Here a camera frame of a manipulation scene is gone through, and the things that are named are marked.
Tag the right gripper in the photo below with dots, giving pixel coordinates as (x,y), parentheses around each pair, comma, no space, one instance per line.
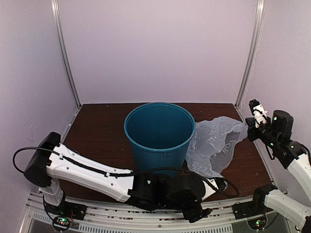
(251,121)

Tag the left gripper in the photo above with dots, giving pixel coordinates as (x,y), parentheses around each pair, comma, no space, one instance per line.
(197,214)

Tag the translucent blue plastic trash bag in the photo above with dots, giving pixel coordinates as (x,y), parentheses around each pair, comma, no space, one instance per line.
(212,147)

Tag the teal plastic trash bin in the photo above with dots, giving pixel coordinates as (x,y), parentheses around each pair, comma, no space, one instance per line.
(159,134)

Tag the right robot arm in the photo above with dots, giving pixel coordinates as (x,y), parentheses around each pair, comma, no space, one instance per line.
(295,158)

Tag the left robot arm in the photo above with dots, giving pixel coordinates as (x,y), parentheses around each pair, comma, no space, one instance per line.
(149,191)

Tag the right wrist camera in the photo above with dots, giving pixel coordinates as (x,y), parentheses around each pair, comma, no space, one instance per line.
(282,122)

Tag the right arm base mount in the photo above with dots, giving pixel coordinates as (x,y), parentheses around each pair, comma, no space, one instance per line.
(255,215)

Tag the right aluminium frame post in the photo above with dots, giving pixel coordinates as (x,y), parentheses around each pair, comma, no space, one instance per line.
(254,44)

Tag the aluminium frame post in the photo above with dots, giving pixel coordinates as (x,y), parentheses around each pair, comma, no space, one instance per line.
(254,44)
(64,54)

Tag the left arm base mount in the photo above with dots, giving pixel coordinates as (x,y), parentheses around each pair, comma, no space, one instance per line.
(63,216)

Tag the left aluminium frame post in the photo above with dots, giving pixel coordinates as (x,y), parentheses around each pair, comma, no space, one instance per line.
(64,54)

